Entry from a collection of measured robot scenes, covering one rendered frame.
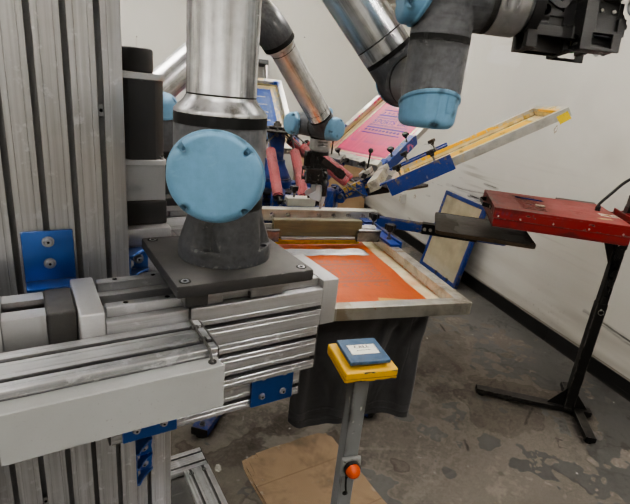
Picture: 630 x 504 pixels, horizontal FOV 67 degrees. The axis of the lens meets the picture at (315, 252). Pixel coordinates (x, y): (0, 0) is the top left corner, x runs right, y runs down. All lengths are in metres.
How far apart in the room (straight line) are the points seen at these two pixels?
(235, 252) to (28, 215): 0.33
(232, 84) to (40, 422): 0.44
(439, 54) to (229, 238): 0.39
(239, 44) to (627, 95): 2.99
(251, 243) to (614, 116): 2.92
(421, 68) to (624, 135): 2.80
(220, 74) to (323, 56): 5.49
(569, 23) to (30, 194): 0.79
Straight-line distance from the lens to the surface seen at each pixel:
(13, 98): 0.84
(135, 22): 5.81
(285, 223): 1.77
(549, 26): 0.70
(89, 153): 0.85
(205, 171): 0.57
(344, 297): 1.42
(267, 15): 1.39
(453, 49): 0.63
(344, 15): 0.74
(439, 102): 0.63
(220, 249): 0.73
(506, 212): 2.30
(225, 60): 0.58
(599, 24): 0.72
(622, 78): 3.46
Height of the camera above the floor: 1.54
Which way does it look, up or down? 19 degrees down
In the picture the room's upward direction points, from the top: 6 degrees clockwise
